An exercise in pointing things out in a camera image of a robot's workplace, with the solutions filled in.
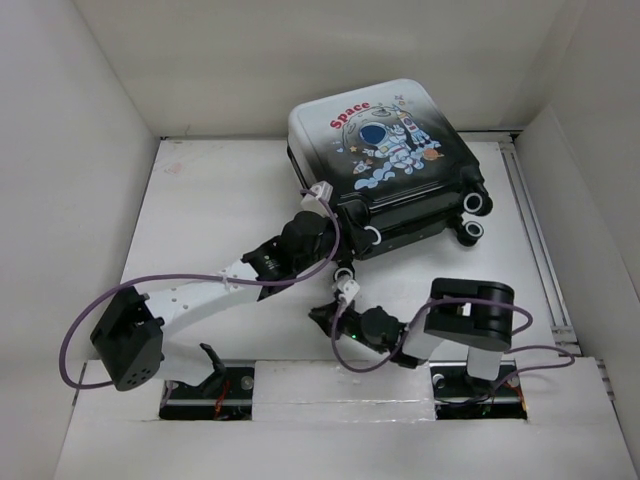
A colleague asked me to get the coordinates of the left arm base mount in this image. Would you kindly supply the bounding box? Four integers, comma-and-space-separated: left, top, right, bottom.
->
159, 343, 255, 422

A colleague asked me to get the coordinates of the black kids suitcase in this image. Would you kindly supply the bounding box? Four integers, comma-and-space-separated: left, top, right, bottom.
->
287, 79, 493, 262

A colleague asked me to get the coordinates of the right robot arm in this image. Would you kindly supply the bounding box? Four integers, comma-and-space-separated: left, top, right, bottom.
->
309, 278, 515, 394

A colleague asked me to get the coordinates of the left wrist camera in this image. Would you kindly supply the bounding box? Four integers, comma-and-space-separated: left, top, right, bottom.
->
300, 181, 333, 216

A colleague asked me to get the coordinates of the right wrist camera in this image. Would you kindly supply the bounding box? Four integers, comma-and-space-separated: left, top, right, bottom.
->
333, 277, 360, 305

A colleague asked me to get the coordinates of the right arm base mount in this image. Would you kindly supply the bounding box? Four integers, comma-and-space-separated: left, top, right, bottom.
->
430, 361, 528, 420

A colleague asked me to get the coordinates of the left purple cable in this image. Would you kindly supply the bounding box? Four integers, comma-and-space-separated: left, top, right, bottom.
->
58, 187, 344, 391

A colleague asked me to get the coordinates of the aluminium rail frame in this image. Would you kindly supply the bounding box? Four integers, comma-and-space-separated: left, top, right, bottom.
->
128, 132, 580, 365

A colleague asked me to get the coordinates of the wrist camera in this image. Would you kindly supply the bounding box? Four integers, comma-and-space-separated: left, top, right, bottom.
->
300, 181, 333, 216
333, 277, 360, 305

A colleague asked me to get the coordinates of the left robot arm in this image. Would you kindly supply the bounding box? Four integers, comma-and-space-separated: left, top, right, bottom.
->
90, 211, 340, 391

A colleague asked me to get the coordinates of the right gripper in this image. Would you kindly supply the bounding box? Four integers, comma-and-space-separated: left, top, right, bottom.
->
308, 298, 387, 354

